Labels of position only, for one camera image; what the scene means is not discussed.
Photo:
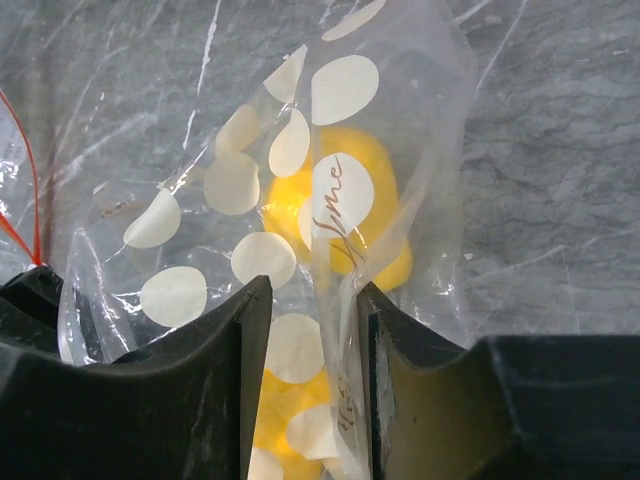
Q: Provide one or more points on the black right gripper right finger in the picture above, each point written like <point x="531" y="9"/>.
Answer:
<point x="509" y="407"/>

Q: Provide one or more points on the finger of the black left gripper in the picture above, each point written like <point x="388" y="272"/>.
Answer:
<point x="29" y="316"/>

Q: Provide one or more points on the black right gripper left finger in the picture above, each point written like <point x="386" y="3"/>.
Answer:
<point x="182" y="407"/>

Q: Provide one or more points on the clear red-zip bag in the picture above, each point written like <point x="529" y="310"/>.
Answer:
<point x="19" y="183"/>

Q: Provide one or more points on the fake yellow pear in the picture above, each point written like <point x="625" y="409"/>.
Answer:
<point x="291" y="432"/>

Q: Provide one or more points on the fake yellow bell pepper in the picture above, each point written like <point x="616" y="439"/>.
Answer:
<point x="350" y="195"/>

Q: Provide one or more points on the clear white-slider zip bag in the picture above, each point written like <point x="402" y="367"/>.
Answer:
<point x="153" y="258"/>

